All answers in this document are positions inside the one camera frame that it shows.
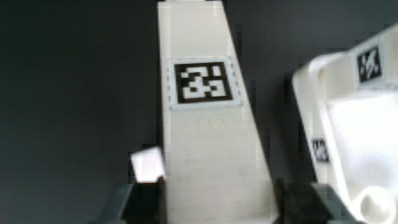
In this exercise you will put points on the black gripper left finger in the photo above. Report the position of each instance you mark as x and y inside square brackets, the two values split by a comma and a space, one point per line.
[134, 206]

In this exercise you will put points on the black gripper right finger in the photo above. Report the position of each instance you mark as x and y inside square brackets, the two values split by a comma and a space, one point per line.
[310, 204]

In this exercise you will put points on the white desk leg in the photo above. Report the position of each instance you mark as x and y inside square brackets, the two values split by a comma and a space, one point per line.
[220, 189]

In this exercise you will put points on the white desk tabletop tray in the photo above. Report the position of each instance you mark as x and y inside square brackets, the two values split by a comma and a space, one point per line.
[346, 86]

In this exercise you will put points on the white left fence piece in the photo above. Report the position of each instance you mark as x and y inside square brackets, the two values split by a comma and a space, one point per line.
[149, 165]

